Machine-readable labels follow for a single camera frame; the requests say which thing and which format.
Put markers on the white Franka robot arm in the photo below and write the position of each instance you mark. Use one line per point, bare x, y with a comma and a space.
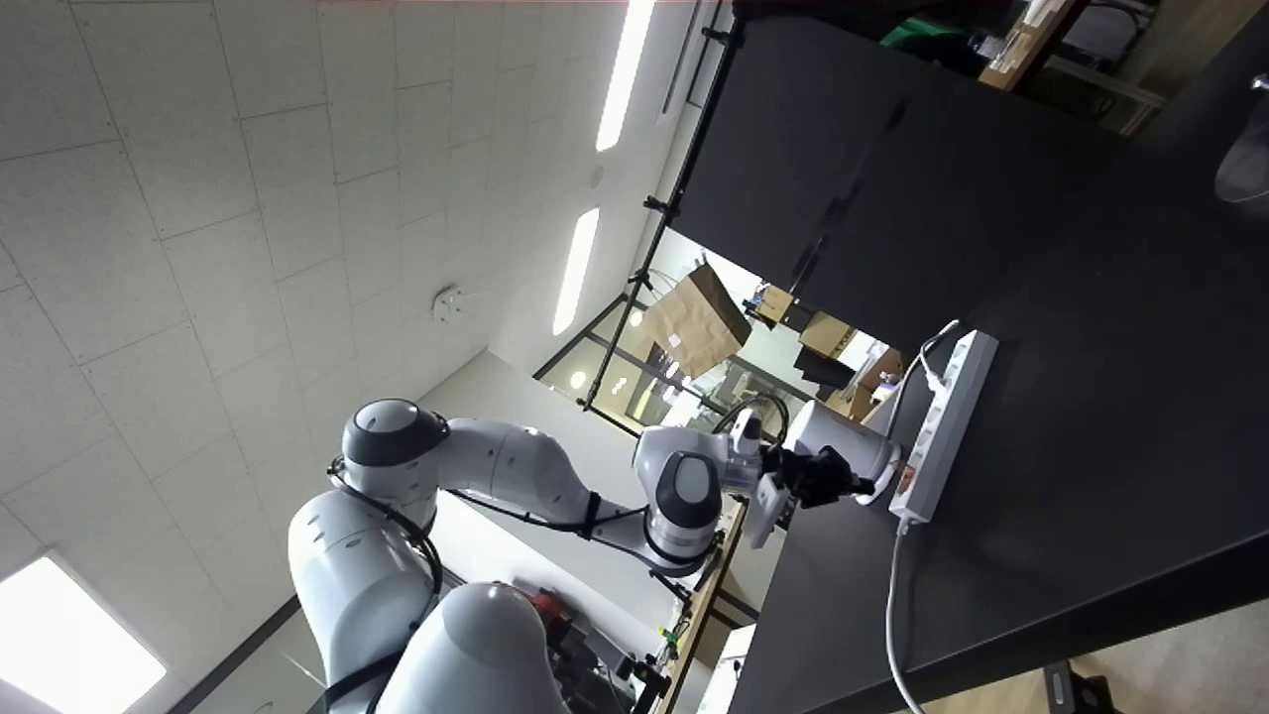
518, 463

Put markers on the large cardboard box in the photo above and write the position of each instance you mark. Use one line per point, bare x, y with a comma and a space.
695, 324

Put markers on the black divider panel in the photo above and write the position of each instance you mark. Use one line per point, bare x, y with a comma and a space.
797, 143

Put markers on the round ceiling smoke detector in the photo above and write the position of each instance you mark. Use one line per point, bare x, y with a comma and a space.
446, 304

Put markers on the black tripod stand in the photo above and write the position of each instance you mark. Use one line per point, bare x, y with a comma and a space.
655, 205

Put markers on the white power strip orange switch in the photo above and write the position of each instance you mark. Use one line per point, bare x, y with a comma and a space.
947, 421

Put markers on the long ceiling light strip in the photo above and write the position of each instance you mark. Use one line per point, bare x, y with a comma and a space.
576, 271
626, 72

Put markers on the dark grey round object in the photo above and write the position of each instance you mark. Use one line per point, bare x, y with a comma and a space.
1247, 159

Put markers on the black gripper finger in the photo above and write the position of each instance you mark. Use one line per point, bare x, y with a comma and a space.
852, 464
844, 495

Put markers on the square ceiling light panel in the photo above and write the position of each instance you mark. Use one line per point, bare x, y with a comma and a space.
64, 648

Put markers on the small brown cardboard box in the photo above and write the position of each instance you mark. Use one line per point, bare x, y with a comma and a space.
874, 382

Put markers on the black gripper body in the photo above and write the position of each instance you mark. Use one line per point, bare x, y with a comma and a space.
798, 479

